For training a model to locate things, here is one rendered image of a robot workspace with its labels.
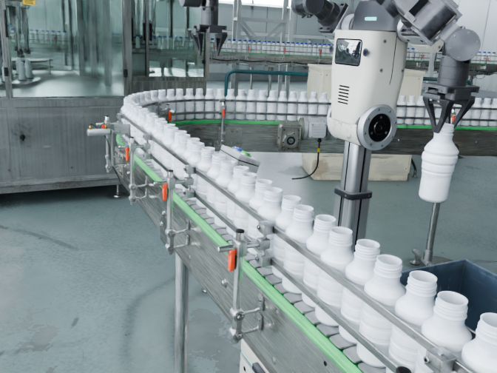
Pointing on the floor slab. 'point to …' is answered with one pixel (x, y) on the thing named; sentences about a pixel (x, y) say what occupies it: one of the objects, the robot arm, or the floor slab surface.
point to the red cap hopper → (266, 35)
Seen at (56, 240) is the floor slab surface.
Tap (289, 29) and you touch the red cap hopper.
